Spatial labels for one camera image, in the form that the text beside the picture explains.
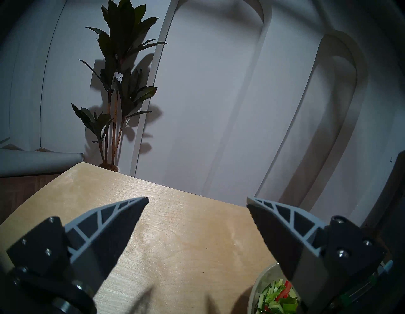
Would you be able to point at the teal plastic fork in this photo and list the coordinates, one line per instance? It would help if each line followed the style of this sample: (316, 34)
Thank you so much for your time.
(386, 266)

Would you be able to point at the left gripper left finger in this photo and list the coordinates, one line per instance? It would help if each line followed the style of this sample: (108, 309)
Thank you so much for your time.
(104, 240)

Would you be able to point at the tall dark green potted plant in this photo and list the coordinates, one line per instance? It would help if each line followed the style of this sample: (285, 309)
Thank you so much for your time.
(123, 31)

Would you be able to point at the rolled grey floor mat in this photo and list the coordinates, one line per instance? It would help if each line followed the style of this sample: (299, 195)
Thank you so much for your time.
(38, 161)

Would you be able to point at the beige salad bowl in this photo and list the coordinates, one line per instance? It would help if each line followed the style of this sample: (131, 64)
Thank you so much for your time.
(258, 281)

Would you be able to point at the mixed green vegetable salad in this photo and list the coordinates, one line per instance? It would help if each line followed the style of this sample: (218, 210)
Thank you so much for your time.
(278, 300)

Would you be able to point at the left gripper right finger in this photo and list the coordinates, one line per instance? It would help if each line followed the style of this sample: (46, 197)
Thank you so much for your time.
(284, 240)

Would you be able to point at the small white plant tag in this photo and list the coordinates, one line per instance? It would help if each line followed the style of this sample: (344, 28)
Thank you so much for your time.
(117, 77)

